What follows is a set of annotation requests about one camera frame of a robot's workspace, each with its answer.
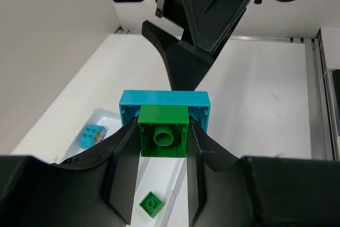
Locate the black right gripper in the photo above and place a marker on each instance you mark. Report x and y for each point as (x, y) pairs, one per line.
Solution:
(209, 22)

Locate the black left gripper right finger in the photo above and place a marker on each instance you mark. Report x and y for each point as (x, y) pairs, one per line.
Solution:
(224, 190)

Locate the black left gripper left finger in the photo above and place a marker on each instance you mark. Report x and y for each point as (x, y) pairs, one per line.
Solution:
(80, 191)

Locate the teal round lego brick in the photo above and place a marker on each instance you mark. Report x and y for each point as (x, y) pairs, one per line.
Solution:
(92, 135)

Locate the green lego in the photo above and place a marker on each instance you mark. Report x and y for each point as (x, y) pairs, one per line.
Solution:
(151, 204)

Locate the small green lego brick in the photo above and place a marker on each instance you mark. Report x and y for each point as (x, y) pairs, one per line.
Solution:
(163, 130)

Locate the white plastic divided tray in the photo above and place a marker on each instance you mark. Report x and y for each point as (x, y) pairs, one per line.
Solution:
(161, 176)

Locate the aluminium right side rail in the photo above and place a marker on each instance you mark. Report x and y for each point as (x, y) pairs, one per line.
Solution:
(261, 96)

